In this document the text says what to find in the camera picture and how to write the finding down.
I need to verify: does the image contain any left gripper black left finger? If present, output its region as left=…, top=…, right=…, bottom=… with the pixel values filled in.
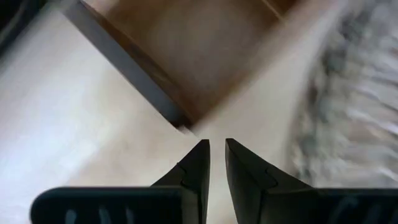
left=151, top=139, right=211, bottom=224

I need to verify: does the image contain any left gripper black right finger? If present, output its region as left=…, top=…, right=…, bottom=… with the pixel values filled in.
left=226, top=138, right=315, bottom=224

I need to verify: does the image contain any wooden three-compartment box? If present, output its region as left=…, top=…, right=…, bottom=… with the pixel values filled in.
left=60, top=0, right=336, bottom=130

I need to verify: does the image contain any round woven straw placemat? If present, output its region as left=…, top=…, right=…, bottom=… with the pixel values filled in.
left=285, top=0, right=398, bottom=189

